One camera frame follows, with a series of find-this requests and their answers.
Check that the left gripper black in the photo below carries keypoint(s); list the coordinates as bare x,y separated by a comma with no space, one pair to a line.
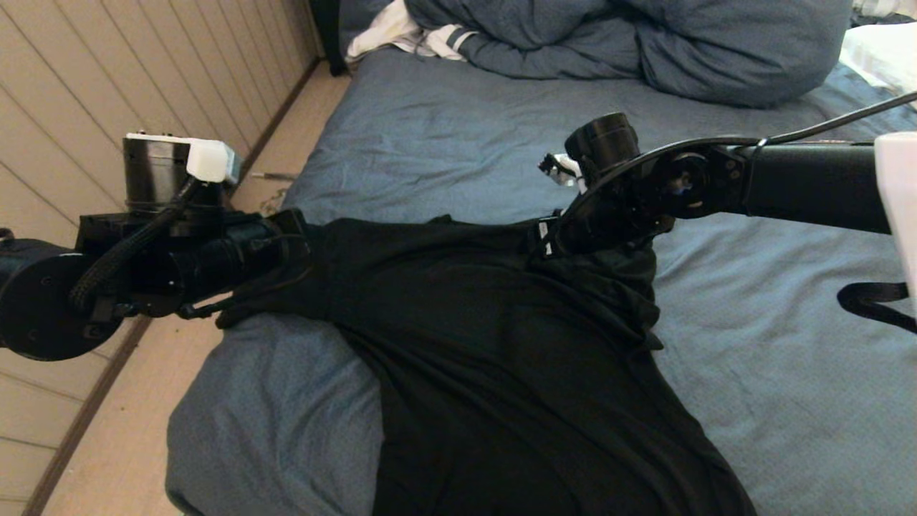
243,254

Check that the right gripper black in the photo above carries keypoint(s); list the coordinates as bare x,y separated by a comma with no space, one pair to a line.
609,226

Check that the black printed t-shirt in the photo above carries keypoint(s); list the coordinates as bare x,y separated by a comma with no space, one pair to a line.
501,358

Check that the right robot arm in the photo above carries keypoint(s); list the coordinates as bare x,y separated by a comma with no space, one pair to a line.
809,186

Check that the multicolour patterned cloth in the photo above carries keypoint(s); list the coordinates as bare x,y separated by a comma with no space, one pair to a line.
271,204

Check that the thin grey stick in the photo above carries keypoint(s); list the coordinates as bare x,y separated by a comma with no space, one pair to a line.
276,176

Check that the blue bed sheet mattress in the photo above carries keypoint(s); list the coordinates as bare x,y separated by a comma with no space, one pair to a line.
466,143

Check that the blue crumpled duvet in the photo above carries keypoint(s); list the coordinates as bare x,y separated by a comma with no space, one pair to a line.
680,50

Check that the white striped garment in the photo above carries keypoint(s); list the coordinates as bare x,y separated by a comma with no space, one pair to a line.
387,36

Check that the white pillow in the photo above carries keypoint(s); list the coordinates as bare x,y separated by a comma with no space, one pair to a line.
885,61

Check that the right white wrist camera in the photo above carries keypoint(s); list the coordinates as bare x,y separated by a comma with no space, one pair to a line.
566,168

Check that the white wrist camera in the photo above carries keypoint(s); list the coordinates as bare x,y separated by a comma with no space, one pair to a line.
234,165
566,168

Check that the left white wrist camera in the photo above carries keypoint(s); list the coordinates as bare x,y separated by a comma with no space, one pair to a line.
234,165

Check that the black bed headboard post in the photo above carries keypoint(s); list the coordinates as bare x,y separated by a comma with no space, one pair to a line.
328,36

